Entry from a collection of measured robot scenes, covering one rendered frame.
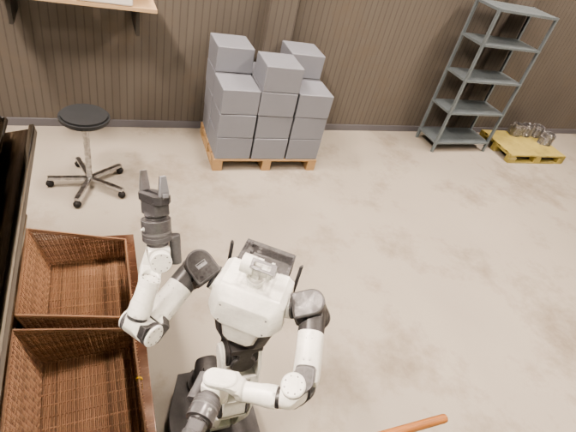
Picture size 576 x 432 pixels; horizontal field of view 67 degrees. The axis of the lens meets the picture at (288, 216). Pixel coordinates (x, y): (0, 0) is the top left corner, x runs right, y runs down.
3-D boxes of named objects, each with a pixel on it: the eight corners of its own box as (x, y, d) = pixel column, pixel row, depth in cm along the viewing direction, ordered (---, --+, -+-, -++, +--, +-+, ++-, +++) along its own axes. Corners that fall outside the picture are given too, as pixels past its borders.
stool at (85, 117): (123, 164, 418) (120, 97, 375) (126, 207, 372) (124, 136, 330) (48, 164, 394) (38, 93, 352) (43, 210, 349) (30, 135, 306)
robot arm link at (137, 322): (129, 279, 136) (111, 334, 139) (153, 295, 132) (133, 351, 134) (153, 276, 145) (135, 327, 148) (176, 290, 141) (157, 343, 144)
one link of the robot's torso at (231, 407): (206, 398, 204) (215, 332, 178) (243, 390, 211) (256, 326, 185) (213, 429, 193) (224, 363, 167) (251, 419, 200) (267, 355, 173)
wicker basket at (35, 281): (21, 355, 197) (10, 316, 180) (32, 264, 236) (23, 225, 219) (135, 338, 216) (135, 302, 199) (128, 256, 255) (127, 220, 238)
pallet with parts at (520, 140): (526, 137, 693) (537, 120, 674) (562, 164, 641) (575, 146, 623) (475, 136, 651) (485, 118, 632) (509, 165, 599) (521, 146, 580)
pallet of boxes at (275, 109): (291, 135, 534) (315, 43, 466) (313, 170, 482) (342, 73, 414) (200, 132, 493) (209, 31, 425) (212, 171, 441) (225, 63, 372)
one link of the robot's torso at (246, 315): (221, 285, 187) (232, 222, 165) (296, 312, 184) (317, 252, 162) (190, 339, 164) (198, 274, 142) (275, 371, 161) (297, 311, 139)
